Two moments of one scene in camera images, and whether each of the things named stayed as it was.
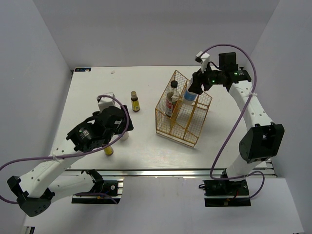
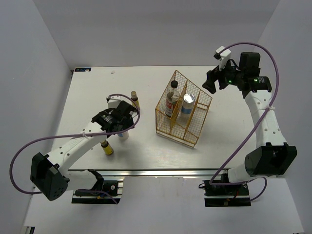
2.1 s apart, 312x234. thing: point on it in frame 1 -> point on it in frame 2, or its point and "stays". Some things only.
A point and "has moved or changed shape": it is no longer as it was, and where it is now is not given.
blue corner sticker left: (82, 69) stays
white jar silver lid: (189, 97) has moved or changed shape
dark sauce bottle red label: (172, 98) stays
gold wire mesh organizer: (177, 120) stays
